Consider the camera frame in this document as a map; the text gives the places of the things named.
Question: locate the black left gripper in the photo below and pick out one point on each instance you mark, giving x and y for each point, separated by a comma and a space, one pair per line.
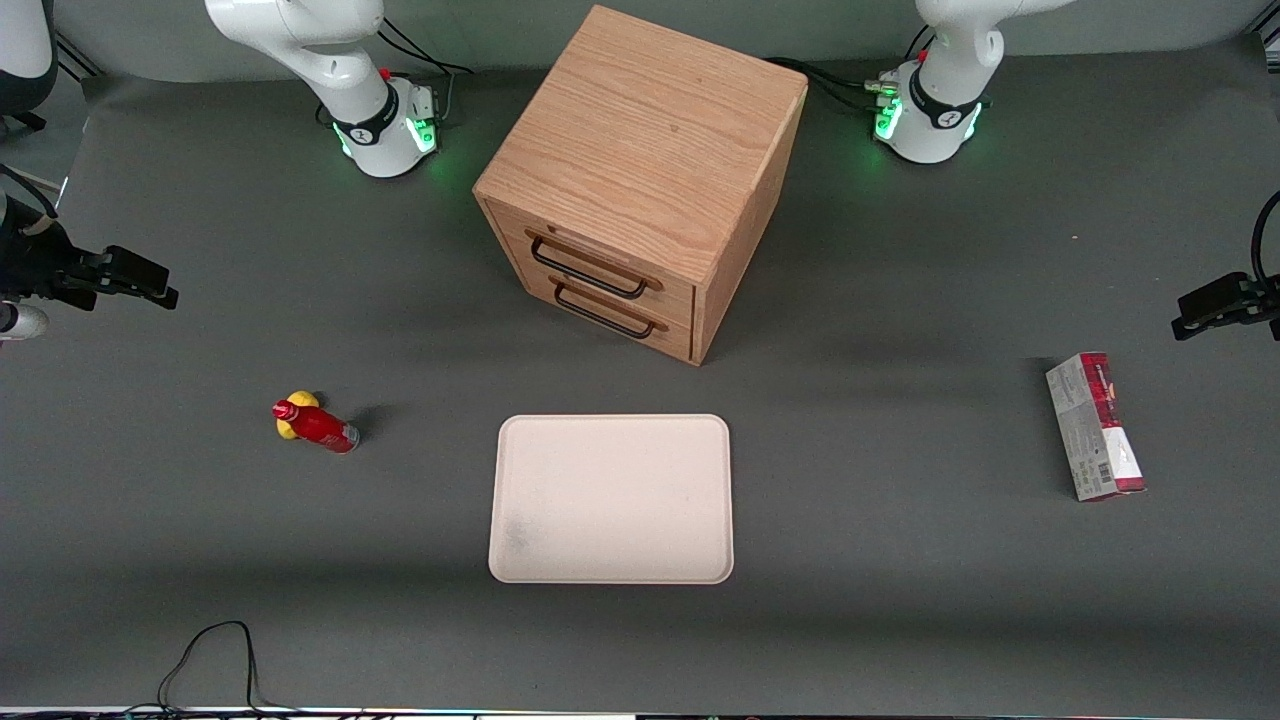
1262, 296

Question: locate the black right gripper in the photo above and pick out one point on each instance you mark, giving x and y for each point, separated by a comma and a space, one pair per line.
30, 262

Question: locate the red coke bottle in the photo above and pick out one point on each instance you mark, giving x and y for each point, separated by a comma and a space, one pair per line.
322, 428

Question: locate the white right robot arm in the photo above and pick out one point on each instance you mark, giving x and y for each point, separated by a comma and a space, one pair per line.
300, 40

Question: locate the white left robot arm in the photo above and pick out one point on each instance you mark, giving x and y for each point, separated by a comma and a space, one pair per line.
940, 60

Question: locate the beige plastic tray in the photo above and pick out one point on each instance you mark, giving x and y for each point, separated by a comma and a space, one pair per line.
612, 498

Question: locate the red plaid shortbread box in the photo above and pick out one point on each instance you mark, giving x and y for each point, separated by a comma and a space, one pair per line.
1095, 430

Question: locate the small yellow round object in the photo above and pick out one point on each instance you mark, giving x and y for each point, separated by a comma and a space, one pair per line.
303, 400

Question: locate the dark grey table mat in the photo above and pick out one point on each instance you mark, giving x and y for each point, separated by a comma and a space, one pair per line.
900, 600

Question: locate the shallow wooden drawer front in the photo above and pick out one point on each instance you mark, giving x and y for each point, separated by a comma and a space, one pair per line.
600, 255

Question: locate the tall wooden drawer front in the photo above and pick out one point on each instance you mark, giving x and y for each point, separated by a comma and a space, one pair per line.
640, 335

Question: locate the oak wooden drawer cabinet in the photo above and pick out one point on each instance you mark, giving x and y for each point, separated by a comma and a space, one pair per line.
650, 130

